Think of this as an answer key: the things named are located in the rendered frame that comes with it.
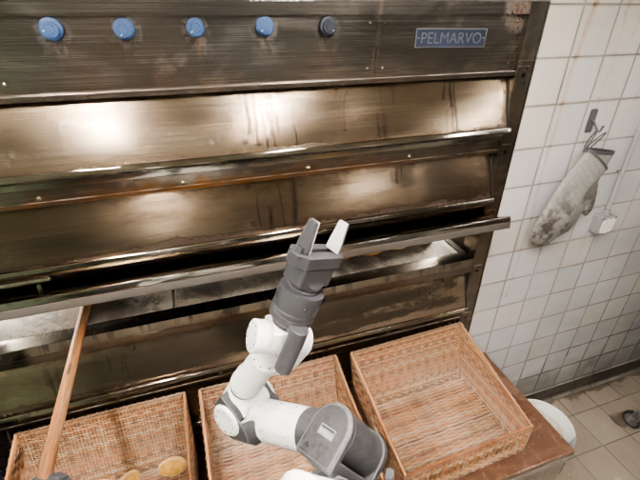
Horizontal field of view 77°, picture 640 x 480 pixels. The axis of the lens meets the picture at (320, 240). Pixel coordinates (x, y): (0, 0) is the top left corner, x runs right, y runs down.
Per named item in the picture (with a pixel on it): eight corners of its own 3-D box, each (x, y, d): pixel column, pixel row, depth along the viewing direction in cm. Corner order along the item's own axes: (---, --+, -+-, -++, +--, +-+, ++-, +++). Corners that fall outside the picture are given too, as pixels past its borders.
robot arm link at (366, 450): (333, 421, 89) (388, 433, 81) (320, 465, 84) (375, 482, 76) (305, 399, 83) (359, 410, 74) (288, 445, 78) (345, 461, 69)
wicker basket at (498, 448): (345, 395, 179) (347, 350, 165) (450, 362, 196) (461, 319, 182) (399, 505, 140) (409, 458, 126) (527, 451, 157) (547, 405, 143)
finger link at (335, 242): (337, 217, 75) (325, 247, 77) (350, 226, 73) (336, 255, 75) (343, 218, 76) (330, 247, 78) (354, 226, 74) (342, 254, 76)
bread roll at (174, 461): (187, 474, 146) (189, 468, 151) (185, 455, 147) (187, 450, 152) (157, 481, 144) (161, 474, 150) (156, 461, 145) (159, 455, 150)
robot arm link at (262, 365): (310, 318, 82) (284, 350, 90) (270, 313, 78) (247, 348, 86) (316, 347, 78) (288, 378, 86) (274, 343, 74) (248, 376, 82)
